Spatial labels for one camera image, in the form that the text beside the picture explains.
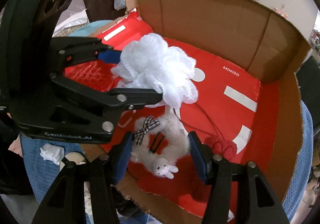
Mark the beige round powder puff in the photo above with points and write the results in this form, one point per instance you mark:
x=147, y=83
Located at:
x=75, y=157

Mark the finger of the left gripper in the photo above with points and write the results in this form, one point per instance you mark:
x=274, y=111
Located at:
x=75, y=100
x=72, y=51

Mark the red foam net sleeve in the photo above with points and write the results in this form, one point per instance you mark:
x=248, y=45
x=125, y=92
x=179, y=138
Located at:
x=94, y=74

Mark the white plush bunny keychain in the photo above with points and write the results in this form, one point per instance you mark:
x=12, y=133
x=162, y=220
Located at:
x=158, y=143

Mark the blue knitted blanket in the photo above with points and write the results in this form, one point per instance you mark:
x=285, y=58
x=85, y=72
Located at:
x=42, y=173

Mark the white crumpled tissue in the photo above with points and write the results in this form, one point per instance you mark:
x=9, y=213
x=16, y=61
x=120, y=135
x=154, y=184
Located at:
x=52, y=153

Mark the pink plush toy on wall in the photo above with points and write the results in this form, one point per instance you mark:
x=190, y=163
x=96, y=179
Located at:
x=281, y=12

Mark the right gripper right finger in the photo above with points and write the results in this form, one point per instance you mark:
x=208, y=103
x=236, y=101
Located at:
x=256, y=200

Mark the cardboard box red lining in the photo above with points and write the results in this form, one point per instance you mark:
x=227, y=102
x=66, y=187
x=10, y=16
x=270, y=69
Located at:
x=249, y=55

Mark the white mesh bath pouf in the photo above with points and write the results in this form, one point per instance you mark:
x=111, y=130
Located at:
x=150, y=63

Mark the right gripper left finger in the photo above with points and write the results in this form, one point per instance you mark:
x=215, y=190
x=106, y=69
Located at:
x=64, y=202

